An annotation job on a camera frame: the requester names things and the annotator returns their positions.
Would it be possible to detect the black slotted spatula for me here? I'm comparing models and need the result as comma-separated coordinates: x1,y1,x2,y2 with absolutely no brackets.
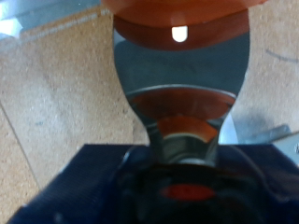
111,8,265,224

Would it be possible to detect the white bread slice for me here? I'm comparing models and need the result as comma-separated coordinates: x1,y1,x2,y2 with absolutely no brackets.
101,0,269,30

